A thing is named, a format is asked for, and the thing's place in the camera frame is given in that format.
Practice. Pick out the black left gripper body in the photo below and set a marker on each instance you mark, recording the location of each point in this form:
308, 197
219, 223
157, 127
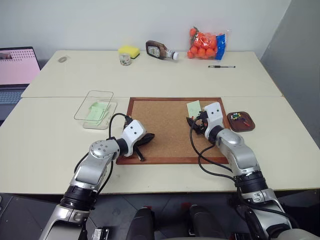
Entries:
143, 140

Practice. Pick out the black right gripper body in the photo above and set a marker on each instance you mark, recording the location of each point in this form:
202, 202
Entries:
202, 121

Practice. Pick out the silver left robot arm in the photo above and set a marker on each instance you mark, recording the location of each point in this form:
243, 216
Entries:
96, 165

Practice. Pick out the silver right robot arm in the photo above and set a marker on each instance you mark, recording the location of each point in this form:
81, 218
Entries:
237, 150

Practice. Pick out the green sticky note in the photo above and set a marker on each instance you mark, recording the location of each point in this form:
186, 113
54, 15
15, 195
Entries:
193, 107

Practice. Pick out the brown wooden tray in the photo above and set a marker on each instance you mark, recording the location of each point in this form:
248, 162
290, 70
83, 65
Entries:
241, 126

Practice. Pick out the clear plastic box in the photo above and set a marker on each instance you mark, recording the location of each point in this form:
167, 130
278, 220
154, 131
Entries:
96, 110

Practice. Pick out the mixed colour pushpin cluster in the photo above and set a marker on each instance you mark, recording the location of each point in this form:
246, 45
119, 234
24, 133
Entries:
235, 116

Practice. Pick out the red pushpin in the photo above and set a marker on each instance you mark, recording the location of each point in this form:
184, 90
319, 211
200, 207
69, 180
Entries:
246, 122

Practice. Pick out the green notes stack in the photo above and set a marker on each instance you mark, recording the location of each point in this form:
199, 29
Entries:
96, 112

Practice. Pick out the black pen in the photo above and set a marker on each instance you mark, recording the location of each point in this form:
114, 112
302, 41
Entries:
221, 66

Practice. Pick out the dark rounded robot leg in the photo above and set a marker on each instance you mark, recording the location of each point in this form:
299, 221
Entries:
140, 225
203, 223

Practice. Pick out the bag of orange balls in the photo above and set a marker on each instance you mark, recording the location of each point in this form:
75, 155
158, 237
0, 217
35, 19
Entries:
203, 46

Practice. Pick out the brown sauce bottle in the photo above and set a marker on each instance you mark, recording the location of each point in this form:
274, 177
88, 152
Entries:
157, 50

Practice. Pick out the small clear jar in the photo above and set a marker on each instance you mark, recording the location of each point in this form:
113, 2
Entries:
125, 60

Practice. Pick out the yellow sponge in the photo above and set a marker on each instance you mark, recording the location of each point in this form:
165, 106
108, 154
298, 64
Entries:
130, 50

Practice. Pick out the laptop with pink screen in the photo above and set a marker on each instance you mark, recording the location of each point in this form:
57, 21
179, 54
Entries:
15, 67

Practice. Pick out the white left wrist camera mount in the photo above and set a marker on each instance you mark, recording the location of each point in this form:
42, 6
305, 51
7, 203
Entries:
133, 131

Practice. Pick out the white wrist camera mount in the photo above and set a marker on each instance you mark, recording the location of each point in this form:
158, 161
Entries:
133, 131
214, 113

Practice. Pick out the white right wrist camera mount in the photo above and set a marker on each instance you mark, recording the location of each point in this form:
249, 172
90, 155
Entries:
214, 113

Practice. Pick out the cork board with wooden frame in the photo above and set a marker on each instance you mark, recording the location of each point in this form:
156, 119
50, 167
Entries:
167, 130

